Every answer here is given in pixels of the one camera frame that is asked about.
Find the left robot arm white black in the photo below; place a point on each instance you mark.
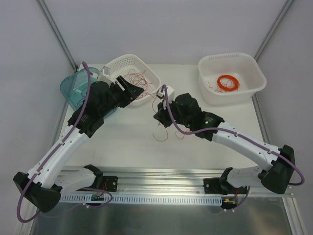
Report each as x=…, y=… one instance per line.
x=42, y=185

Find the aluminium frame post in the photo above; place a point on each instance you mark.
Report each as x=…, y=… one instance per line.
x=273, y=28
x=56, y=32

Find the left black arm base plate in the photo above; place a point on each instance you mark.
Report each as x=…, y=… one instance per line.
x=108, y=183

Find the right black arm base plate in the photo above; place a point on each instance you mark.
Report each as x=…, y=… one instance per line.
x=212, y=186

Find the white deep plastic tub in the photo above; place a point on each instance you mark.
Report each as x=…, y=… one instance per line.
x=229, y=78

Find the teal transparent plastic bin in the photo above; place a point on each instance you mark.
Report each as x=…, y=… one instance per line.
x=74, y=89

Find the left aluminium frame post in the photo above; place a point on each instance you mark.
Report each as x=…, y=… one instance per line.
x=56, y=32

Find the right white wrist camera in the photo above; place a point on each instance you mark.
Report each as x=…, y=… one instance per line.
x=164, y=91

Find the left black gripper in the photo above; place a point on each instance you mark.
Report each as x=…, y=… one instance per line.
x=123, y=90

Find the white slotted cable duct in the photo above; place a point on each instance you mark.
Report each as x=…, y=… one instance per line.
x=142, y=199

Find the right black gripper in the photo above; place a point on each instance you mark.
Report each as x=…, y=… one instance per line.
x=165, y=113

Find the white perforated plastic basket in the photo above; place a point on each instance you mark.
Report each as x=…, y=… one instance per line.
x=136, y=72

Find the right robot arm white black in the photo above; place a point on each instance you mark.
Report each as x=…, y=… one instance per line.
x=275, y=165

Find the aluminium mounting rail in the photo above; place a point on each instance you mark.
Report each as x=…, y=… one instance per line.
x=160, y=181

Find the right aluminium frame post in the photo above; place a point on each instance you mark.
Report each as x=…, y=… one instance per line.
x=273, y=28

